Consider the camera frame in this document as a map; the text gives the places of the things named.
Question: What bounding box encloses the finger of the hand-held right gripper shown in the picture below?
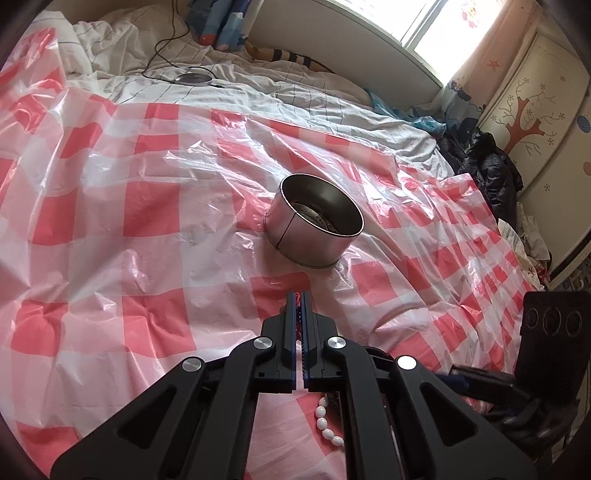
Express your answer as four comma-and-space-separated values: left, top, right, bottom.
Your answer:
450, 364, 528, 403

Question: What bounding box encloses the wardrobe with tree print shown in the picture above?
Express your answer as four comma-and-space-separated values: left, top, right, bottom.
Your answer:
475, 28, 591, 288

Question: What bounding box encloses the striped plush toy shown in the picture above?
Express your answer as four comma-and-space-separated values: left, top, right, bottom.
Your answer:
245, 41, 334, 73

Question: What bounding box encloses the pink printed curtain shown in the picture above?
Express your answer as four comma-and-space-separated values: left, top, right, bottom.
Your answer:
441, 0, 551, 132

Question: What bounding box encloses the cream bed headboard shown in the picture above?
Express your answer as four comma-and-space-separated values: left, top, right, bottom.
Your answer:
248, 0, 445, 95

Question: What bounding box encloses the blue plastic bag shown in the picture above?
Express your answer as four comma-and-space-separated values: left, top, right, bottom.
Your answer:
368, 89, 450, 136

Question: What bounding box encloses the black jacket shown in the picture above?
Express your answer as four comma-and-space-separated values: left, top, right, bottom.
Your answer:
438, 129, 525, 219

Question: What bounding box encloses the pile of papers and cloths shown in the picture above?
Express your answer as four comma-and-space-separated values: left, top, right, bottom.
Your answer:
498, 203, 556, 280

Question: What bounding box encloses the white striped bed sheet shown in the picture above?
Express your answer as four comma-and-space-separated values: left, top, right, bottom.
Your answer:
69, 4, 456, 179

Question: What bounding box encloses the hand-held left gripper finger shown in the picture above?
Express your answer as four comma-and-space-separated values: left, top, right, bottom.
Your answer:
302, 291, 539, 480
50, 291, 303, 480

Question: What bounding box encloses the round grey disc device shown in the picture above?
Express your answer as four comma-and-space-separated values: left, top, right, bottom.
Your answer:
173, 71, 214, 86

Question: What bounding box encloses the white bead bracelet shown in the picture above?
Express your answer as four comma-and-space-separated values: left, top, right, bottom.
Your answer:
314, 392, 345, 448

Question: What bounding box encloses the red white checkered plastic sheet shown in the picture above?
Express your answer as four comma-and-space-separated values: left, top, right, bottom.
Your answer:
0, 27, 548, 480

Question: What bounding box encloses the window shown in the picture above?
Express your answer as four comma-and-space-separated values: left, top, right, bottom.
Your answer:
332, 0, 509, 62

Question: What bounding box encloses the round metal tin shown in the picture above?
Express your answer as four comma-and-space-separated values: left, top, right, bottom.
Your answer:
263, 173, 365, 269

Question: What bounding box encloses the dark amber bead bracelet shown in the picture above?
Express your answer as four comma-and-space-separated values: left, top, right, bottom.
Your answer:
290, 202, 337, 232

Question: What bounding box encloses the black cable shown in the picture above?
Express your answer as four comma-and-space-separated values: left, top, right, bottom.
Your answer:
141, 0, 227, 89

